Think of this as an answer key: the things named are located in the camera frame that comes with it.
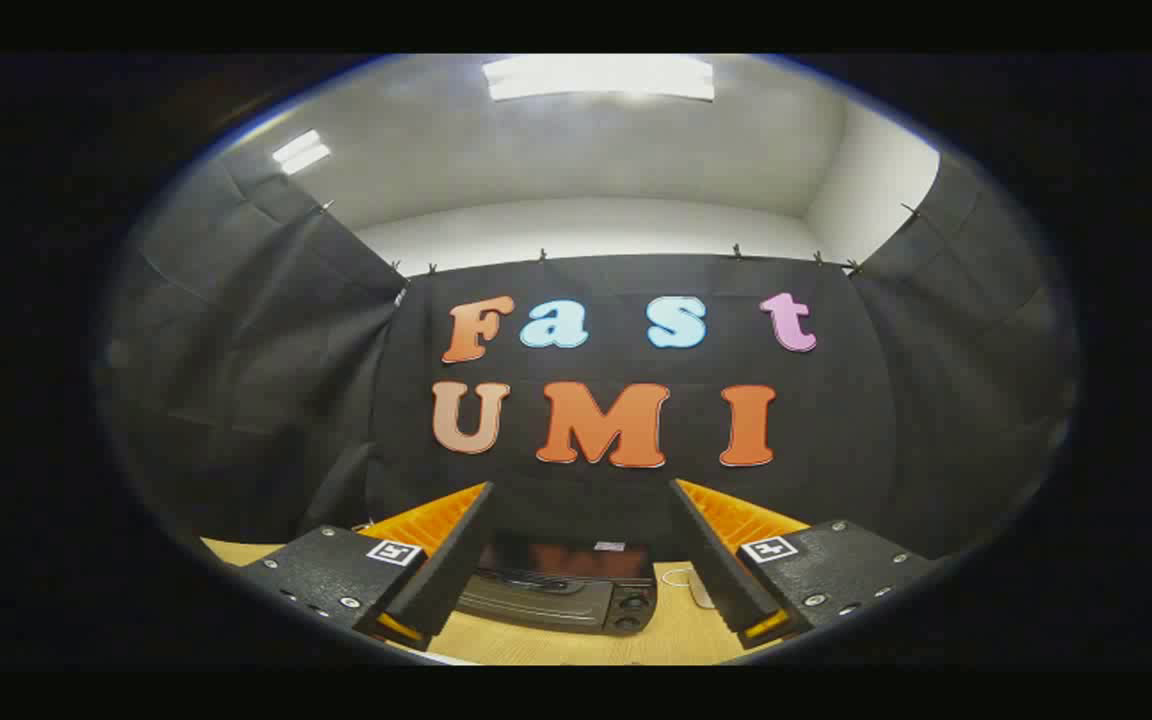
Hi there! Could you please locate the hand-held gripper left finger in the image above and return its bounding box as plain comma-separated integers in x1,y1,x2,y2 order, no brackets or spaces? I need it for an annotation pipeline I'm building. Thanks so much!
236,482,494,652

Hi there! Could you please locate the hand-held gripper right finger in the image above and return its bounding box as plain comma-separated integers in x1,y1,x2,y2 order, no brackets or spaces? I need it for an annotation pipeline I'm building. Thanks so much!
669,480,937,649

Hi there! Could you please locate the black toaster oven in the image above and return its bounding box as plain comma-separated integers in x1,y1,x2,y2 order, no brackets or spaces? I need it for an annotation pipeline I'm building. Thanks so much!
456,530,659,636

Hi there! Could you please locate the black backdrop cloth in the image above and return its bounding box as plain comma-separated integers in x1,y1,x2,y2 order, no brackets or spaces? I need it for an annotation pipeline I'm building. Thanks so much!
101,150,1077,561

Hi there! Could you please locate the small ceiling light panel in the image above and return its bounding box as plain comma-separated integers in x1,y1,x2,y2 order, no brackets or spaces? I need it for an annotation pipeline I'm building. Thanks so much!
272,129,332,176

